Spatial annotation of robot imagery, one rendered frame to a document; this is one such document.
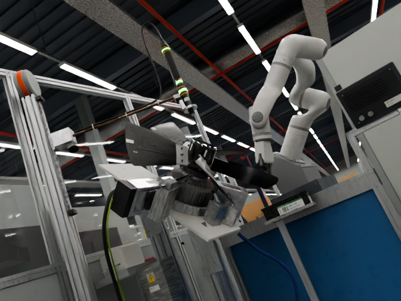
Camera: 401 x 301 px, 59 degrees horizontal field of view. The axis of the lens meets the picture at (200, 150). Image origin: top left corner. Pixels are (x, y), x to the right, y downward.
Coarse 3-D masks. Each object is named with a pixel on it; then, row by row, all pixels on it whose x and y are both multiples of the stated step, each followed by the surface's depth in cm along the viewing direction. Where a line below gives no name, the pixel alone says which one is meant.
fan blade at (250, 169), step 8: (232, 168) 157; (240, 168) 155; (248, 168) 152; (256, 168) 149; (232, 176) 162; (240, 176) 160; (248, 176) 159; (256, 176) 156; (264, 176) 153; (272, 176) 148; (256, 184) 163; (264, 184) 161; (272, 184) 158
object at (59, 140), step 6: (54, 132) 169; (60, 132) 169; (66, 132) 169; (72, 132) 173; (54, 138) 168; (60, 138) 168; (66, 138) 168; (72, 138) 169; (54, 144) 167; (60, 144) 167; (66, 144) 170; (54, 150) 169
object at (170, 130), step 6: (156, 126) 180; (162, 126) 180; (168, 126) 179; (174, 126) 179; (156, 132) 175; (162, 132) 174; (168, 132) 174; (174, 132) 173; (180, 132) 173; (168, 138) 170; (174, 138) 169; (180, 138) 169; (186, 138) 168; (180, 144) 166
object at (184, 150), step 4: (176, 148) 152; (180, 148) 154; (184, 148) 155; (180, 152) 153; (184, 152) 154; (180, 156) 152; (184, 156) 153; (180, 160) 152; (184, 160) 153; (180, 164) 151; (184, 164) 152
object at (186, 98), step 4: (160, 40) 184; (160, 44) 183; (164, 44) 181; (184, 96) 173; (188, 96) 174; (184, 100) 173; (188, 100) 173; (184, 104) 174; (188, 104) 172; (192, 108) 172; (192, 112) 171
